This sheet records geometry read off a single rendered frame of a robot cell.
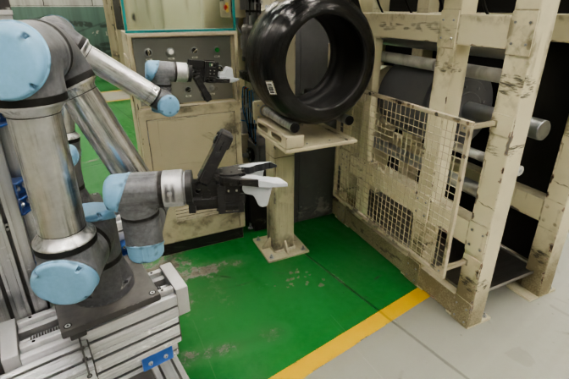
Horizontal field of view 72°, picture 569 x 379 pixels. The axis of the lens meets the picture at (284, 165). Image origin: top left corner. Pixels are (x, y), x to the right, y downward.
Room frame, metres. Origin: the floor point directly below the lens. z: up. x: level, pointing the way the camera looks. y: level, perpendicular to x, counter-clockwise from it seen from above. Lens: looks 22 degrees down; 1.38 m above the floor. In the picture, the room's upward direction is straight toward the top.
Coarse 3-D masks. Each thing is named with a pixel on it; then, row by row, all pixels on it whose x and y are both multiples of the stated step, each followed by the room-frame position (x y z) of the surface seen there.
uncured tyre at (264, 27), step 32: (288, 0) 1.69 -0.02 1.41; (320, 0) 1.66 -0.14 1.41; (256, 32) 1.71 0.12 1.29; (288, 32) 1.60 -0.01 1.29; (352, 32) 1.93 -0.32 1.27; (256, 64) 1.64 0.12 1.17; (352, 64) 1.95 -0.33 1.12; (288, 96) 1.60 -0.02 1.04; (320, 96) 1.96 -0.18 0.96; (352, 96) 1.73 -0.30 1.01
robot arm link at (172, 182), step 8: (168, 176) 0.70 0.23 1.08; (176, 176) 0.70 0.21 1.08; (184, 176) 0.71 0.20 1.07; (168, 184) 0.68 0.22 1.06; (176, 184) 0.69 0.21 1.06; (184, 184) 0.69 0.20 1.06; (168, 192) 0.67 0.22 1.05; (176, 192) 0.68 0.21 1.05; (184, 192) 0.69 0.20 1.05; (168, 200) 0.68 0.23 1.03; (176, 200) 0.68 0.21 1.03; (184, 200) 0.69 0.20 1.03
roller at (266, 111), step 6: (264, 108) 1.90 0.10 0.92; (270, 108) 1.88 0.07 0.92; (264, 114) 1.89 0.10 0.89; (270, 114) 1.82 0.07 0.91; (276, 114) 1.78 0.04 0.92; (276, 120) 1.75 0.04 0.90; (282, 120) 1.70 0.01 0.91; (288, 120) 1.67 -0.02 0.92; (288, 126) 1.63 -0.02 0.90; (294, 126) 1.62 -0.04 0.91; (294, 132) 1.62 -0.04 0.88
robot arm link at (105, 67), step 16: (48, 16) 1.27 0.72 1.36; (80, 48) 1.23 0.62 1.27; (96, 48) 1.28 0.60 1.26; (96, 64) 1.26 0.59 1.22; (112, 64) 1.28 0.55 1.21; (112, 80) 1.28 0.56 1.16; (128, 80) 1.29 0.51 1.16; (144, 80) 1.33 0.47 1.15; (144, 96) 1.32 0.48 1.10; (160, 96) 1.34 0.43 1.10; (160, 112) 1.32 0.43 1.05; (176, 112) 1.34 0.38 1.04
